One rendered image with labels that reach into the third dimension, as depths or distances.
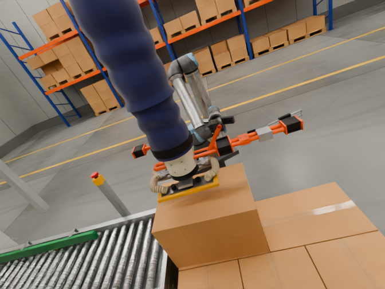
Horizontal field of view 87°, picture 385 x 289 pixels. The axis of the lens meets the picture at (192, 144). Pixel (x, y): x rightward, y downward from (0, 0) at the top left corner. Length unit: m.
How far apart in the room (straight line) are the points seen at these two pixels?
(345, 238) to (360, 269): 0.17
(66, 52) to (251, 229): 8.88
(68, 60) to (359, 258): 9.29
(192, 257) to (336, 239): 0.84
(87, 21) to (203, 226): 1.05
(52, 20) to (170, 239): 8.77
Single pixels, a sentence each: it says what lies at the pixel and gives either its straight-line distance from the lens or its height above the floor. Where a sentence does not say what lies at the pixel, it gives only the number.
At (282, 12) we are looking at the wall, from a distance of 9.86.
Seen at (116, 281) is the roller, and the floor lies 0.55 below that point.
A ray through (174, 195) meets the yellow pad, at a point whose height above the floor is 1.13.
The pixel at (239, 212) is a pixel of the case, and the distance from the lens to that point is 1.13.
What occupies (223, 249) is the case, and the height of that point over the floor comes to 0.65.
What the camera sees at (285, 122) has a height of 1.26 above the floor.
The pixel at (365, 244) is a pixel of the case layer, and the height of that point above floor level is 0.54.
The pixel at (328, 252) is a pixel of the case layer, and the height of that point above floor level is 0.54.
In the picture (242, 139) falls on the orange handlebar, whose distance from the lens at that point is 1.06.
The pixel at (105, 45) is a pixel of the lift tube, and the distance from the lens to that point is 0.86.
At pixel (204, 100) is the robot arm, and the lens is 1.75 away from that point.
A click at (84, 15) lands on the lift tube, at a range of 0.87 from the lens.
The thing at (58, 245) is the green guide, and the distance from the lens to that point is 2.41.
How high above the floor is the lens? 1.82
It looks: 29 degrees down
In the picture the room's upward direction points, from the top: 23 degrees counter-clockwise
